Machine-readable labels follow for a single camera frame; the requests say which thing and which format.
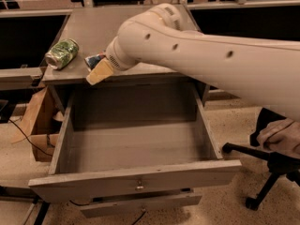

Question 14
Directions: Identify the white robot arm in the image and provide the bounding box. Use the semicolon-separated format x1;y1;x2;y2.
86;4;300;121

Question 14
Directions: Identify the grey wooden drawer cabinet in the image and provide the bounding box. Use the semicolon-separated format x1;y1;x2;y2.
43;6;210;117

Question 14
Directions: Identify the open grey top drawer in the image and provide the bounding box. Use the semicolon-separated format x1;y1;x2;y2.
29;82;241;203

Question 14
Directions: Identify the grey lower drawer front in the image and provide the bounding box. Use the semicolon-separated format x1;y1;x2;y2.
80;189;202;218

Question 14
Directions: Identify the brown cardboard box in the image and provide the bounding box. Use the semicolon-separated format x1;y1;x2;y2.
11;87;64;162

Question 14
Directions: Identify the grey cloth on chair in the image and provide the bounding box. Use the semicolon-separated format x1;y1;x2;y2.
257;118;300;159

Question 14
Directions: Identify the black office chair base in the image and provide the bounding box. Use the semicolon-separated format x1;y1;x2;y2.
221;107;300;212

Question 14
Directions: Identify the black floor cable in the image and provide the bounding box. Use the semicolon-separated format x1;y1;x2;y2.
7;118;53;158

